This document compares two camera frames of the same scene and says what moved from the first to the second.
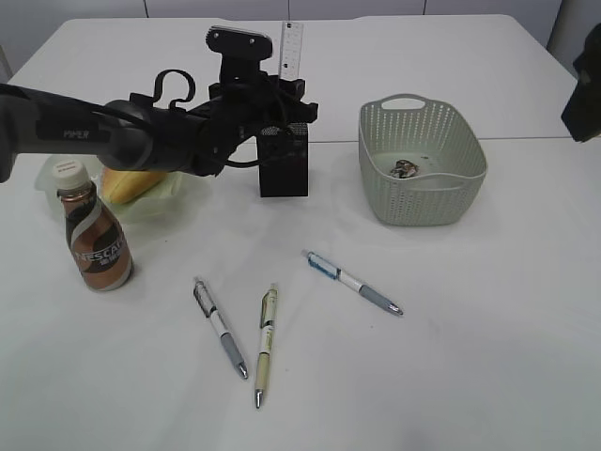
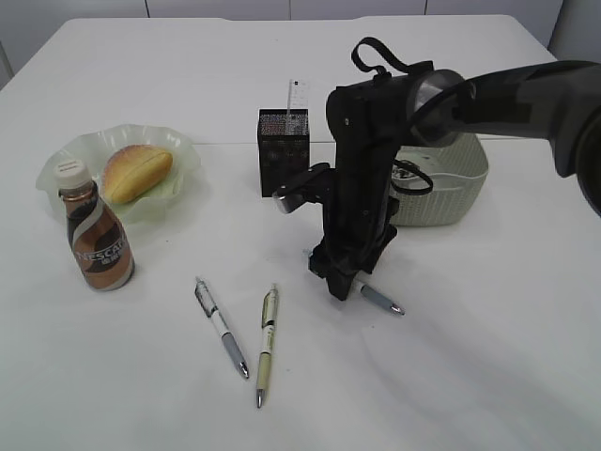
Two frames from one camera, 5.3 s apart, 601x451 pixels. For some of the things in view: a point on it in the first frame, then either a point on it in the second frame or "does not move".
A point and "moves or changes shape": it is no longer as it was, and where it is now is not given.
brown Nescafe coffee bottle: [98, 242] does not move
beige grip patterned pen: [268, 314] does not move
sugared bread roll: [121, 185] does not move
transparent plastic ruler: [291, 49] moves or changes shape
